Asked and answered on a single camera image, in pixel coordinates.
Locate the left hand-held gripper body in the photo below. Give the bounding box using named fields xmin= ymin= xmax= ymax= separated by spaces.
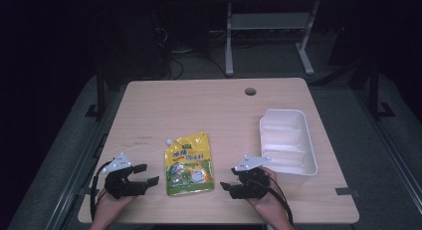
xmin=102 ymin=152 xmax=147 ymax=200

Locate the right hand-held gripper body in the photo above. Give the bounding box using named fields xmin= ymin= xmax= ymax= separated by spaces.
xmin=229 ymin=154 xmax=273 ymax=200

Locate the yellow spouted sauce pouch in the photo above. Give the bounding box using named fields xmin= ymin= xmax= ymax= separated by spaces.
xmin=164 ymin=131 xmax=216 ymax=197

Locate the white plastic tray container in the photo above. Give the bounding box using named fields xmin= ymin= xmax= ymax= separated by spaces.
xmin=259 ymin=108 xmax=318 ymax=184

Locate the person's left hand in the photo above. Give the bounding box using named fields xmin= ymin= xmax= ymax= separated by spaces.
xmin=95 ymin=188 xmax=137 ymax=225

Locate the person's right hand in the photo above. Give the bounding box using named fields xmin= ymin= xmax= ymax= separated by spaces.
xmin=247 ymin=166 xmax=294 ymax=226

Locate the black metal stand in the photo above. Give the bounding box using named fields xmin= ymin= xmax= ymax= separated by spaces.
xmin=85 ymin=62 xmax=107 ymax=122
xmin=366 ymin=59 xmax=396 ymax=120

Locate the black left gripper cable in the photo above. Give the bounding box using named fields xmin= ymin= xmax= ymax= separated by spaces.
xmin=90 ymin=160 xmax=114 ymax=222

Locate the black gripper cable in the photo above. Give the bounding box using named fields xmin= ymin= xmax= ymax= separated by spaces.
xmin=255 ymin=176 xmax=295 ymax=227
xmin=90 ymin=160 xmax=114 ymax=222

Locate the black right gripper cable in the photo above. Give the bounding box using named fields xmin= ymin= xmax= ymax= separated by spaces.
xmin=255 ymin=176 xmax=295 ymax=227

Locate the bundle of floor cables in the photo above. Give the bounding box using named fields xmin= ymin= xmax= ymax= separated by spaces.
xmin=153 ymin=25 xmax=230 ymax=81

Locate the white metal desk frame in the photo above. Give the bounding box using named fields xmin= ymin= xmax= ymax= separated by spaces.
xmin=224 ymin=0 xmax=321 ymax=78

